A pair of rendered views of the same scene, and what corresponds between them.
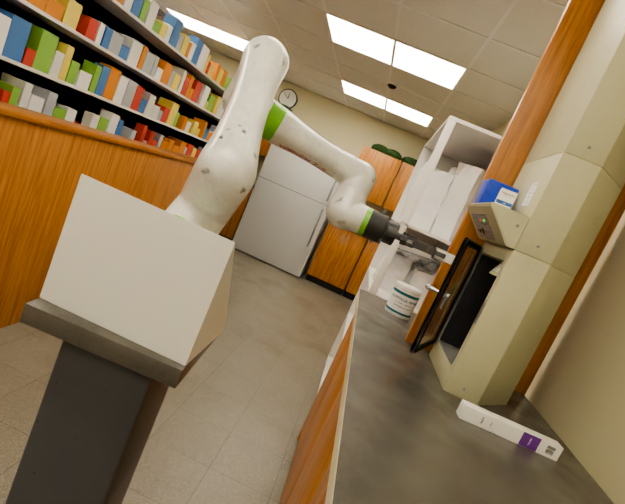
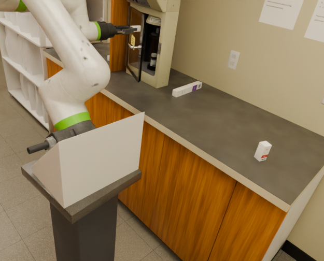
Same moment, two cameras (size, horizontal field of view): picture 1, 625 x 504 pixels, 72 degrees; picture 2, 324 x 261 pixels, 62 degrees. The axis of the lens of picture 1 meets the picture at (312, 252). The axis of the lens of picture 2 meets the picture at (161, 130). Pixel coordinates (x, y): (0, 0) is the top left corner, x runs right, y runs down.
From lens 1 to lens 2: 0.85 m
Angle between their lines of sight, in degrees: 55
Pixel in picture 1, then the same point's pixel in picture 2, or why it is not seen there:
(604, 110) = not seen: outside the picture
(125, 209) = (91, 138)
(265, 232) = not seen: outside the picture
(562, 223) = not seen: outside the picture
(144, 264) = (110, 151)
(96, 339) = (108, 194)
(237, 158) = (106, 66)
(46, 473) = (92, 250)
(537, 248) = (173, 6)
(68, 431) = (95, 231)
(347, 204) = (86, 28)
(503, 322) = (169, 47)
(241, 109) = (69, 27)
